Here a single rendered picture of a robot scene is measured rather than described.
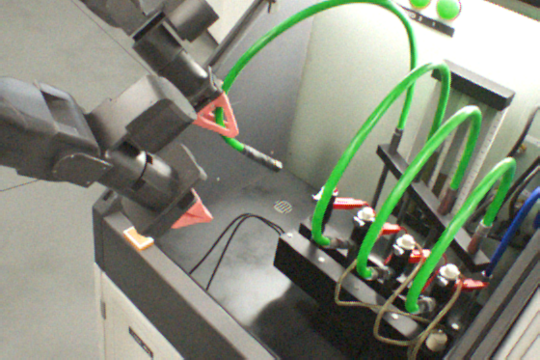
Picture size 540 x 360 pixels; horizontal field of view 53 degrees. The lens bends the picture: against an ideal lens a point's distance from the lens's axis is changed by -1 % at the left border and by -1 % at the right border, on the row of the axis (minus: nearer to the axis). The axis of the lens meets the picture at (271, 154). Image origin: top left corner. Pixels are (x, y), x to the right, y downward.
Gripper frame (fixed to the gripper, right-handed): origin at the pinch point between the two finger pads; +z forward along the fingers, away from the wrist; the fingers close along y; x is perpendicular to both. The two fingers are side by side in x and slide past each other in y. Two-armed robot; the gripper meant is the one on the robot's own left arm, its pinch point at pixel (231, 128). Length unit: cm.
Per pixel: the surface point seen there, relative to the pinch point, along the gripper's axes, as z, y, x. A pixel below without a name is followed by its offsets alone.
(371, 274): 24.0, -19.2, -4.6
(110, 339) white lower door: 28, 18, 57
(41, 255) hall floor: 30, 107, 111
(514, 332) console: 41, -27, -16
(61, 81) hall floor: -3, 240, 104
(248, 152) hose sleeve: 5.9, 2.2, 1.0
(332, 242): 20.0, -12.8, -2.2
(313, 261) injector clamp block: 28.6, -2.1, 4.7
